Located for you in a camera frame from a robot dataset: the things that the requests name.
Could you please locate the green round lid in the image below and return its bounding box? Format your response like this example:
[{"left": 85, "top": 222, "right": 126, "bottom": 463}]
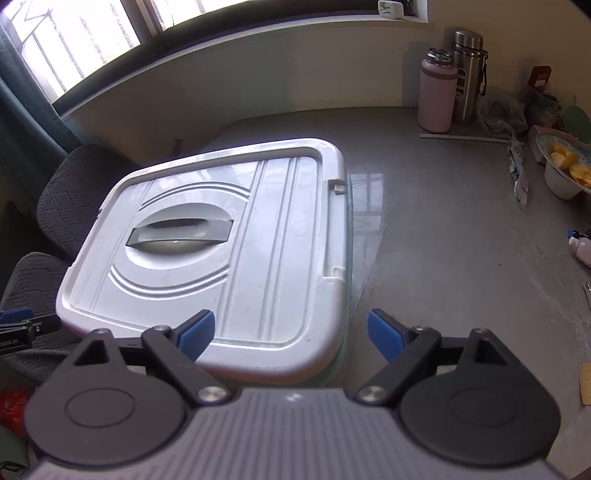
[{"left": 562, "top": 105, "right": 591, "bottom": 137}]

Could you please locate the pink insulated bottle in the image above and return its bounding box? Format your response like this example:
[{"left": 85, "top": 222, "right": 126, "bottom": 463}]
[{"left": 417, "top": 47, "right": 459, "bottom": 134}]

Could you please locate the grey fabric chair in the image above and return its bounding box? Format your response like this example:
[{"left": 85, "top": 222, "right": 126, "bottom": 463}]
[
  {"left": 0, "top": 251, "right": 89, "bottom": 385},
  {"left": 36, "top": 144, "right": 145, "bottom": 260}
]

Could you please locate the teal curtain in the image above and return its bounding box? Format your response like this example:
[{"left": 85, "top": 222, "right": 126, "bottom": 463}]
[{"left": 0, "top": 21, "right": 89, "bottom": 155}]

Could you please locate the teal plastic storage box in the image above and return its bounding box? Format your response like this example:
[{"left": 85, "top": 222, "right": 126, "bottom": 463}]
[{"left": 323, "top": 171, "right": 357, "bottom": 386}]

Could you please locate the window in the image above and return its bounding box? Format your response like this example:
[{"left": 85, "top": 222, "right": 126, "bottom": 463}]
[{"left": 0, "top": 0, "right": 431, "bottom": 108}]

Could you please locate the clear plastic bag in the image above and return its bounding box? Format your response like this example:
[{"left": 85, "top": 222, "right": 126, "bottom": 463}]
[{"left": 479, "top": 91, "right": 529, "bottom": 136}]

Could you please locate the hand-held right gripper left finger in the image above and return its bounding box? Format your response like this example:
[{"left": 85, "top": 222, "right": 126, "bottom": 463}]
[{"left": 74, "top": 309, "right": 232, "bottom": 408}]

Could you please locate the white ribbed bowl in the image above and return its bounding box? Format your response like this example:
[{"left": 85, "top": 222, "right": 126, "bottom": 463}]
[{"left": 536, "top": 130, "right": 591, "bottom": 200}]

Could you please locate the white storage box lid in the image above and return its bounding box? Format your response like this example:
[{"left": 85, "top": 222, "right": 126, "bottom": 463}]
[{"left": 55, "top": 137, "right": 348, "bottom": 386}]

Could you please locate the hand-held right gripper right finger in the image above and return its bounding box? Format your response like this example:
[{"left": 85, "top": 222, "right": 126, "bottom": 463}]
[{"left": 355, "top": 309, "right": 514, "bottom": 408}]

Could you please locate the small printed sachet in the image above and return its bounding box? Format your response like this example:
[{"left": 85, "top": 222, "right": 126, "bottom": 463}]
[{"left": 507, "top": 137, "right": 530, "bottom": 207}]

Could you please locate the stainless steel thermos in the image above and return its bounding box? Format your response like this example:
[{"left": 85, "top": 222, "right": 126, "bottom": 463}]
[{"left": 450, "top": 28, "right": 489, "bottom": 124}]

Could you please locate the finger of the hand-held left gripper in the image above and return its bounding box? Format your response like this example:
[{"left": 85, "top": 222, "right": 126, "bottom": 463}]
[{"left": 0, "top": 308, "right": 62, "bottom": 339}]

